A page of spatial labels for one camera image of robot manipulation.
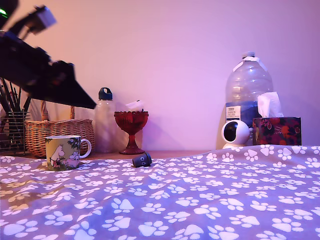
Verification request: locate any dark blue coffee capsule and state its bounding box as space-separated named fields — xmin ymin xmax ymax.
xmin=132 ymin=151 xmax=153 ymax=168

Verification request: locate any clear bottle with dark cap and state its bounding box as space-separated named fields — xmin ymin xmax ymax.
xmin=94 ymin=87 xmax=117 ymax=154

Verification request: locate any cartoon print ceramic mug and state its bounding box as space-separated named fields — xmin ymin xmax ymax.
xmin=45 ymin=135 xmax=92 ymax=172

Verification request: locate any white packet in goblet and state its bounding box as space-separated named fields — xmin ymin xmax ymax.
xmin=124 ymin=99 xmax=146 ymax=113

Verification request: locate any red glass goblet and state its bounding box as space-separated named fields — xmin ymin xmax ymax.
xmin=114 ymin=110 xmax=150 ymax=155

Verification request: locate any paw print blanket cloth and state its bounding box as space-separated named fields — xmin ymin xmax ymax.
xmin=0 ymin=144 xmax=320 ymax=240

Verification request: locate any large clear water bottle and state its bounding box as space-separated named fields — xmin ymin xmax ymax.
xmin=224 ymin=51 xmax=274 ymax=149

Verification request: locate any white tissue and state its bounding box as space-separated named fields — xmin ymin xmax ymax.
xmin=257 ymin=91 xmax=285 ymax=118

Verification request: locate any floral tissue box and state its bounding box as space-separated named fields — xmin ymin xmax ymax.
xmin=252 ymin=116 xmax=303 ymax=146

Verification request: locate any wicker basket with handle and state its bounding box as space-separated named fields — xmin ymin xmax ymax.
xmin=24 ymin=98 xmax=96 ymax=159

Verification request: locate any wire utensil rack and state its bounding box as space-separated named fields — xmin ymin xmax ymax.
xmin=0 ymin=111 xmax=31 ymax=156

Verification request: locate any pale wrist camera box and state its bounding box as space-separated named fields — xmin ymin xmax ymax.
xmin=14 ymin=5 xmax=58 ymax=35

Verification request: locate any small white round camera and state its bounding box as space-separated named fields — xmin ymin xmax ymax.
xmin=221 ymin=120 xmax=254 ymax=150

